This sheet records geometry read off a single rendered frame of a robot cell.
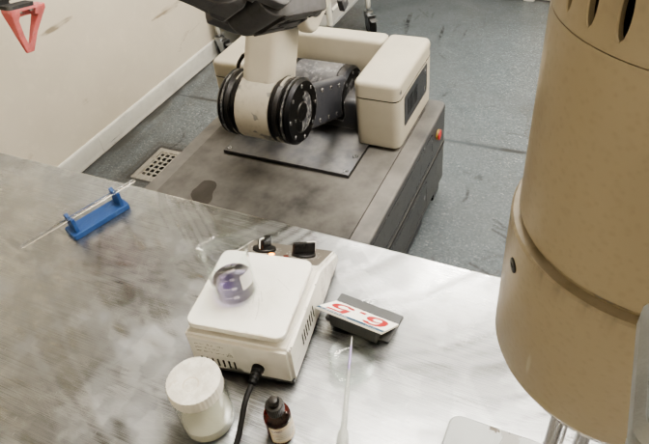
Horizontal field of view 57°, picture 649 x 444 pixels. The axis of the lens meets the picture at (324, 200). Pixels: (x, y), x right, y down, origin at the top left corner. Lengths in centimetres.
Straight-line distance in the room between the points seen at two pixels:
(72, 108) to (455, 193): 147
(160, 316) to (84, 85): 178
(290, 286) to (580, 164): 56
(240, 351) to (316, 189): 93
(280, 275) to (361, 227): 76
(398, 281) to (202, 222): 33
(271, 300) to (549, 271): 52
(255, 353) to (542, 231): 52
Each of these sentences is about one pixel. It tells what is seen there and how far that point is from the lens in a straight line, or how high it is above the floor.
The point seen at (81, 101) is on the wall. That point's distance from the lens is 253.
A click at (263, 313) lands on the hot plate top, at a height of 84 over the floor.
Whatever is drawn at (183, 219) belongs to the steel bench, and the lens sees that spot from 97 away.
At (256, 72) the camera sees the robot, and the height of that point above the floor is 68.
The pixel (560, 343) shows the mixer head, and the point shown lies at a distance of 23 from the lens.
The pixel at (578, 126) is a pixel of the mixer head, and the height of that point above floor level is 127.
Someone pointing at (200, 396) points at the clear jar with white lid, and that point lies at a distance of 65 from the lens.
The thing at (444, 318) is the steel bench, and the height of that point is 75.
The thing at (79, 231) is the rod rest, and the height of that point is 76.
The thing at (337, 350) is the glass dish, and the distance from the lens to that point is 75.
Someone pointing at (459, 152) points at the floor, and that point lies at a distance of 231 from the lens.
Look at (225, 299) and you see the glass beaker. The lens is 69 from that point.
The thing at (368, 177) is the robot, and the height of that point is 36.
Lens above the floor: 136
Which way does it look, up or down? 40 degrees down
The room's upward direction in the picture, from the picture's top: 7 degrees counter-clockwise
